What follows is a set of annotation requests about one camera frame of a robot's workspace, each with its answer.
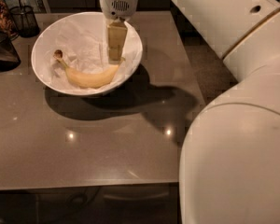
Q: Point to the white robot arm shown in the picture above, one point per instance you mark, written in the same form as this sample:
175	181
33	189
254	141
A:
229	171

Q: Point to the brown snack bag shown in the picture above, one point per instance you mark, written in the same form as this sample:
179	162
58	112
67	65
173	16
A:
6	23

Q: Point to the white paper liner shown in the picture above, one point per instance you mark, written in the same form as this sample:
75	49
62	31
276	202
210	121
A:
93	61

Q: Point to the yellow banana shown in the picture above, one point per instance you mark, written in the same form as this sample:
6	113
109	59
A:
87	80

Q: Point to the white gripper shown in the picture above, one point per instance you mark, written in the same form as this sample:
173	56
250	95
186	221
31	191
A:
118	6

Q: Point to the dark glass bowl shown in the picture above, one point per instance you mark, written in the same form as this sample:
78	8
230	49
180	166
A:
9	58

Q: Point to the black mesh pen cup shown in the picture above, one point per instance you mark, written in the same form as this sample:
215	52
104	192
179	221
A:
25	21

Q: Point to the large white bowl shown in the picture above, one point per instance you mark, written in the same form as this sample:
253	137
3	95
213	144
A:
82	39

